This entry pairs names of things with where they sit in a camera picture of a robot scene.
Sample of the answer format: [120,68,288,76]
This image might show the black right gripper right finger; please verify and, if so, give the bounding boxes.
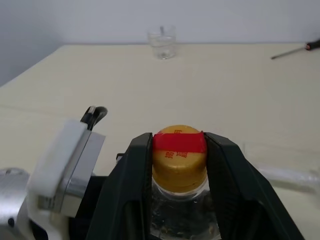
[204,131,309,240]

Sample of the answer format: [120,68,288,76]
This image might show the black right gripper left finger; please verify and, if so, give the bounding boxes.
[86,132,154,240]

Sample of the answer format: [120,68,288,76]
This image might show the gold bottle cap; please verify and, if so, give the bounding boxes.
[151,124,209,194]

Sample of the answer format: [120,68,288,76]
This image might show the clear plastic drink bottle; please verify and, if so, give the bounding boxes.
[149,174,223,240]

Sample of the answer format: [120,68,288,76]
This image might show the clear glass tumbler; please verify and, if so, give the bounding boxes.
[146,24,177,61]

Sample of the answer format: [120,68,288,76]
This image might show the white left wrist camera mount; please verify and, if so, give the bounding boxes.
[26,119,107,235]

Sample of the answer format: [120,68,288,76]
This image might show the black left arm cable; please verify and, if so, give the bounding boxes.
[79,105,109,131]

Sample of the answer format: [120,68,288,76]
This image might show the black-handled screwdriver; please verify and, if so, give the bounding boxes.
[270,37,320,61]

